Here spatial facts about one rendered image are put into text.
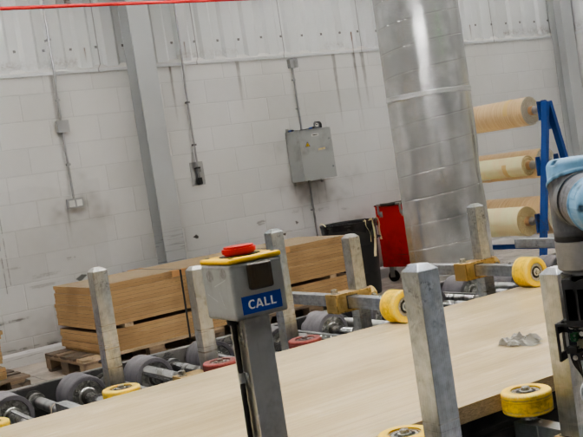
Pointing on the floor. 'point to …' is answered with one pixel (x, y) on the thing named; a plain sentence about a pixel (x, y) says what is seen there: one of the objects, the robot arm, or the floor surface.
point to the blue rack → (546, 114)
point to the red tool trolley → (393, 237)
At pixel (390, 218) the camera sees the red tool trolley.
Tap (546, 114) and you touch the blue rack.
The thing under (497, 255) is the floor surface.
